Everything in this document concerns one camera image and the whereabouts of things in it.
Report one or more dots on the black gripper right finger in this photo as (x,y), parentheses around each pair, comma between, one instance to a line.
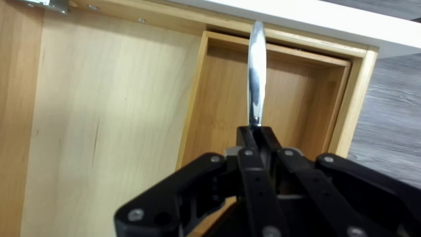
(350,192)

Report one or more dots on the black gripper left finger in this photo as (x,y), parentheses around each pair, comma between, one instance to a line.
(197,192)

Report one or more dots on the silver metal fork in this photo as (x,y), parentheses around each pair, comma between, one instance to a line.
(256,74)

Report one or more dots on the wooden drawer with white front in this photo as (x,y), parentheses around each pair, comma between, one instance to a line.
(109,109)

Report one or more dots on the wooden organizer tray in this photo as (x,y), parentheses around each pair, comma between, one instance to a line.
(223,100)

